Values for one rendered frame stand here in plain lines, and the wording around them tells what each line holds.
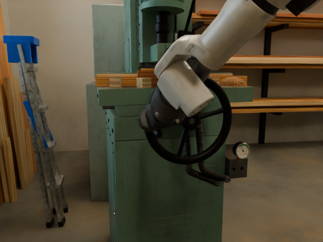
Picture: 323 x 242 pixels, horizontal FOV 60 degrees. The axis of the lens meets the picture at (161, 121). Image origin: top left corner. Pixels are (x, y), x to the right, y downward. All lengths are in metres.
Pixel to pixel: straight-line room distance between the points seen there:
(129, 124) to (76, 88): 2.53
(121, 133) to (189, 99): 0.53
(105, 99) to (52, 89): 2.58
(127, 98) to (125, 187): 0.33
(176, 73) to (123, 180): 0.62
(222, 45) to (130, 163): 0.68
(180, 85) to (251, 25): 0.17
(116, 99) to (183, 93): 0.50
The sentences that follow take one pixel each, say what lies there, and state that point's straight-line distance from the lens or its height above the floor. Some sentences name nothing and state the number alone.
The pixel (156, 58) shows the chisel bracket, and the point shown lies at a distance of 1.15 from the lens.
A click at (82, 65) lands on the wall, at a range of 3.49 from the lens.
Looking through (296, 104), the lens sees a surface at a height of 0.58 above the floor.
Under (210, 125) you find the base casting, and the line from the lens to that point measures 1.10.
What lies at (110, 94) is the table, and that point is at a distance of 1.00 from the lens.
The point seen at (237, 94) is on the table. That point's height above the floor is 0.87.
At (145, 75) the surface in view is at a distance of 1.08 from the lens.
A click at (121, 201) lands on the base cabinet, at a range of 1.10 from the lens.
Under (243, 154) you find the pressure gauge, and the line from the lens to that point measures 1.12.
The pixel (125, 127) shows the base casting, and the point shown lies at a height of 0.76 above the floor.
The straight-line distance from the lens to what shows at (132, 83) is 1.16.
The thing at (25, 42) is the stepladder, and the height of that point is 1.12.
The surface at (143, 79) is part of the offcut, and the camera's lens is 1.01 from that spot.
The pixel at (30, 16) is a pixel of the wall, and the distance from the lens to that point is 3.65.
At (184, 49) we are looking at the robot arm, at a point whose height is 1.00.
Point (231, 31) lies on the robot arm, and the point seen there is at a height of 1.02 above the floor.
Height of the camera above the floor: 0.96
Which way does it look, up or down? 10 degrees down
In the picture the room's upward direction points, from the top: straight up
